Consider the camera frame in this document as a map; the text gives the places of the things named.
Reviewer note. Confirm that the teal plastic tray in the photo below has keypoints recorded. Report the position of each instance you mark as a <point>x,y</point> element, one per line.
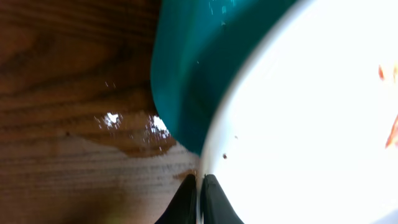
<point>199,47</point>

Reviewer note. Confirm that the white plate with brown stain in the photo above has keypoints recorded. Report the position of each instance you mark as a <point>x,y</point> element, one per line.
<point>307,132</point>

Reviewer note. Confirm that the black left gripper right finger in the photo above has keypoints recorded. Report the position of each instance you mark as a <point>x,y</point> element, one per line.
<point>215,207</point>

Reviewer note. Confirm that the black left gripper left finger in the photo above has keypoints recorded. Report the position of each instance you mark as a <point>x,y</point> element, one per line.
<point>182,207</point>

